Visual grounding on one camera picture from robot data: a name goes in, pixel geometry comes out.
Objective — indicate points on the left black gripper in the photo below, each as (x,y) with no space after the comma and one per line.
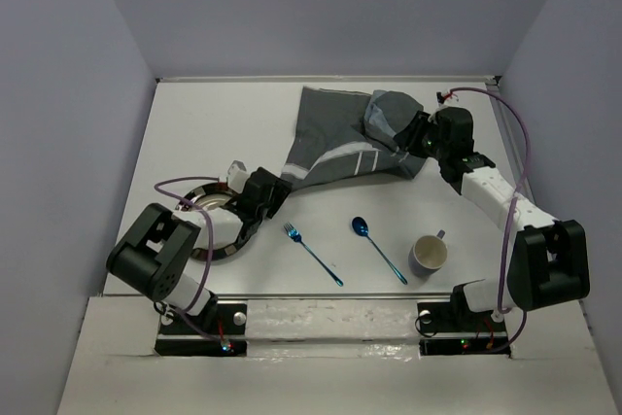
(280,189)

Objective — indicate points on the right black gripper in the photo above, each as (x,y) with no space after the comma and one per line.
(407,139)

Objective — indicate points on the dark rimmed dinner plate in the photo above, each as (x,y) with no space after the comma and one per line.
(232,231)

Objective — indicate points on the grey striped cloth placemat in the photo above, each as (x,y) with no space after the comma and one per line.
(345,134)

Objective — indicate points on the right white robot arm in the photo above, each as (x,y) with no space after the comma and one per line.
(543,260)

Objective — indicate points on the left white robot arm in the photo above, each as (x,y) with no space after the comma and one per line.
(166,254)

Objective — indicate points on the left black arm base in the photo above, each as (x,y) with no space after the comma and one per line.
(223,337)

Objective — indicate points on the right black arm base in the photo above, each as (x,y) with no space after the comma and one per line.
(443,332)

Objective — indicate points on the blue metal fork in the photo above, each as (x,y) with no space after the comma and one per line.
(296,236)

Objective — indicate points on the blue metal spoon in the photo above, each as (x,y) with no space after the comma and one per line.
(360,227)

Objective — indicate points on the purple ceramic mug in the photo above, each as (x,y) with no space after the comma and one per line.
(428,255)

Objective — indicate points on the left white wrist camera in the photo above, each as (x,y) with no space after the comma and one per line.
(237,176)

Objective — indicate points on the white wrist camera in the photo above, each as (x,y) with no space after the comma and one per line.
(446,98)
(237,176)

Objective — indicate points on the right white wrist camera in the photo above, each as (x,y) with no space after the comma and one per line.
(446,98)

